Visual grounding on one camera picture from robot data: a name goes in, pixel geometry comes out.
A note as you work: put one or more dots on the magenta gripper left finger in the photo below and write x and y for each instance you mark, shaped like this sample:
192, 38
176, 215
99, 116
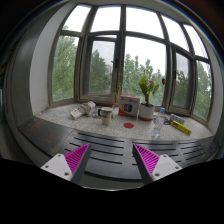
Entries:
70, 166

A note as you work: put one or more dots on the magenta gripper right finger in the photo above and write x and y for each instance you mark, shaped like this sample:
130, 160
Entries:
152, 166

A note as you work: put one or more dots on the clear plastic water bottle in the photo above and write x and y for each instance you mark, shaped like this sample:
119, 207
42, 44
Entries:
159, 122

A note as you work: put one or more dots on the dark slatted radiator cover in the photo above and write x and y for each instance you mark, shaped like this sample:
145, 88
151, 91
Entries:
112, 157

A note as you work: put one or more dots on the red round coaster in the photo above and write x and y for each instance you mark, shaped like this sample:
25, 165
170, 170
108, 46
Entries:
128, 125

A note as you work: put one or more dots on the potted plant in white pot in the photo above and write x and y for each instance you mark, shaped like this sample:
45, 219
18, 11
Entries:
146, 109

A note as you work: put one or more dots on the blue patterned small box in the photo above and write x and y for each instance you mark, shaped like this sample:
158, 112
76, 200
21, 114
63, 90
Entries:
177, 118

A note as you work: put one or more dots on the crumpled white packaging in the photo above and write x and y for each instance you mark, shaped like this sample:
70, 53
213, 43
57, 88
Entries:
83, 109

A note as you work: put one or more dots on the white ceramic mug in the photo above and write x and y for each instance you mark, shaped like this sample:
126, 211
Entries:
106, 115

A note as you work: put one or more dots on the red and white box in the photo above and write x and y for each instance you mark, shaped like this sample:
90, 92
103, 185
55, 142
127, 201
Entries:
128, 106

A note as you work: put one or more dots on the bay window frame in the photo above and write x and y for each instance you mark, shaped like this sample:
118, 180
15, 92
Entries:
100, 52

